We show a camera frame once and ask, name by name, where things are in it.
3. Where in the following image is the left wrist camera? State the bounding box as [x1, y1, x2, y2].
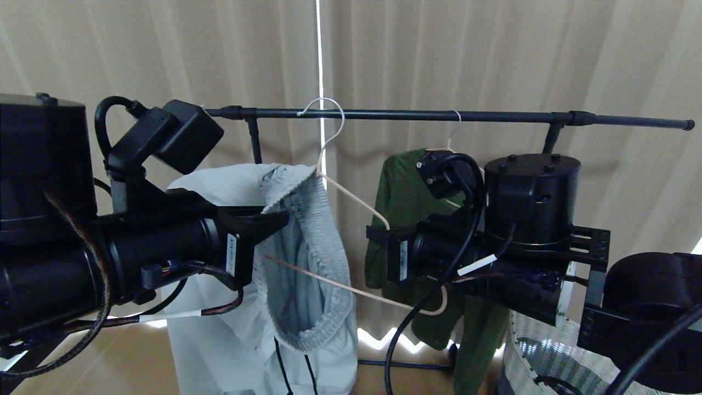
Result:
[107, 99, 225, 190]

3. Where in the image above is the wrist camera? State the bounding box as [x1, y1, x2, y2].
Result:
[415, 151, 487, 220]
[107, 99, 225, 190]

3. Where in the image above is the beige curtain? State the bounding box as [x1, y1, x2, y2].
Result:
[0, 0, 702, 352]

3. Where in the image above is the white laundry basket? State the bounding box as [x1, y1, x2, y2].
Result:
[496, 310, 678, 395]

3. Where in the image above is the pale grey garment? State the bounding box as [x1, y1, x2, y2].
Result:
[163, 162, 360, 395]

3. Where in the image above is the green long-sleeved shirt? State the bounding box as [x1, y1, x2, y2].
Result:
[365, 148, 512, 395]

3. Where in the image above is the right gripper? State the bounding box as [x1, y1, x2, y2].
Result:
[387, 216, 495, 284]

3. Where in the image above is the black clothes rack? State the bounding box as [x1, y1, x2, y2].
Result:
[206, 106, 695, 374]

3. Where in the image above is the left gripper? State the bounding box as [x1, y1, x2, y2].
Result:
[109, 216, 259, 306]

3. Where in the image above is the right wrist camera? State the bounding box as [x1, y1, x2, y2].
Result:
[415, 151, 487, 220]

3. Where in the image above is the pink clothes hanger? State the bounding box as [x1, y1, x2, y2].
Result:
[425, 110, 486, 209]
[263, 97, 449, 317]

